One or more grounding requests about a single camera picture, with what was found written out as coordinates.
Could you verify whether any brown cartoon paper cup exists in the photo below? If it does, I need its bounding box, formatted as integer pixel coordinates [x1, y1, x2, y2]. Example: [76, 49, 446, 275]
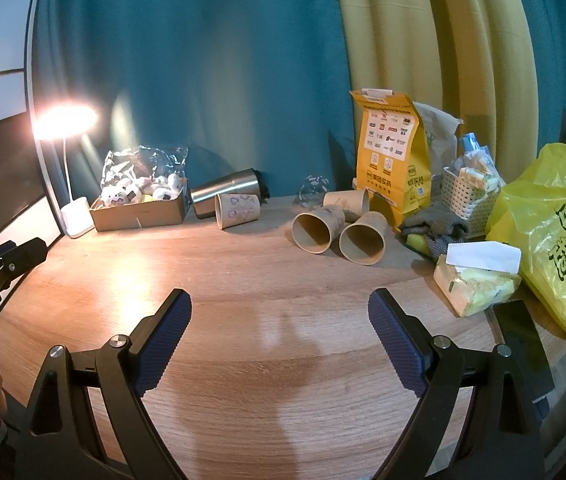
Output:
[292, 206, 346, 255]

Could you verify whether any brown paper cup front right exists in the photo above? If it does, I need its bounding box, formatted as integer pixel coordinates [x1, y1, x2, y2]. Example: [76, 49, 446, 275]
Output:
[339, 211, 388, 266]

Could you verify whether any white patterned paper cup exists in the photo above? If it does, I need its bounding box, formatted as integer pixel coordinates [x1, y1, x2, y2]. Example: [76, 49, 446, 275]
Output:
[215, 193, 260, 230]

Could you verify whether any brown paper cup back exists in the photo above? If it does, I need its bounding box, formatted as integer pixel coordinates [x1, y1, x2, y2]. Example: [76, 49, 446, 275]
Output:
[323, 190, 370, 222]

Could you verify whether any cardboard box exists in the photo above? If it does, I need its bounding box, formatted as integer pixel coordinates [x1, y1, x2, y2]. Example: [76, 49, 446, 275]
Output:
[89, 181, 185, 232]

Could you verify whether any tissue pack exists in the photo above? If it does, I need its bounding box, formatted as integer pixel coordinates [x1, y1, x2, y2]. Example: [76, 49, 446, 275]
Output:
[434, 240, 522, 318]

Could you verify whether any white desk lamp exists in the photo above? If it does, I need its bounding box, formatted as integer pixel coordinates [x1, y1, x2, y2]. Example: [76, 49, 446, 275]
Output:
[32, 102, 101, 240]

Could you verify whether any plastic bag of plush toys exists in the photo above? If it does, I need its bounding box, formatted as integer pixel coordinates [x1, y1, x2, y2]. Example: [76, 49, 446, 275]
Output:
[100, 145, 189, 208]

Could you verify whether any grey green cloth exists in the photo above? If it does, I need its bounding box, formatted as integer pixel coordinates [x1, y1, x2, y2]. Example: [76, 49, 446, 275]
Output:
[399, 204, 469, 260]

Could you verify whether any stainless steel thermos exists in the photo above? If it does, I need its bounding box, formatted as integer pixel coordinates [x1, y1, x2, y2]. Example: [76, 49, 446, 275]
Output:
[190, 168, 270, 219]

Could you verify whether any yellow plastic bag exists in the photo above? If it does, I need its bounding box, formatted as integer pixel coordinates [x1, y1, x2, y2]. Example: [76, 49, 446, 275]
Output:
[486, 143, 566, 334]

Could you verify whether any white woven basket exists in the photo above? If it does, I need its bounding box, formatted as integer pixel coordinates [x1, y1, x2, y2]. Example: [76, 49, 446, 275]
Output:
[440, 167, 500, 238]

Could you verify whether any yellow paper bag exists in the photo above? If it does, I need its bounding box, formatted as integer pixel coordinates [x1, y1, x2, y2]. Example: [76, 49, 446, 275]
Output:
[350, 89, 432, 229]

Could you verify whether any beige paper bag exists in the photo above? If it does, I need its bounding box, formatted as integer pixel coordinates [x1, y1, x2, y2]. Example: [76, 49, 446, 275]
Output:
[414, 102, 463, 174]

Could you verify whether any teal curtain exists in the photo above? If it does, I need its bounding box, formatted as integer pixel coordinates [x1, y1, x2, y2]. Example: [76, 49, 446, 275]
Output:
[30, 0, 355, 197]

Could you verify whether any yellow curtain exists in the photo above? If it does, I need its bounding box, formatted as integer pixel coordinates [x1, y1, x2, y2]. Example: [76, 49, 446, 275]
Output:
[339, 0, 539, 181]

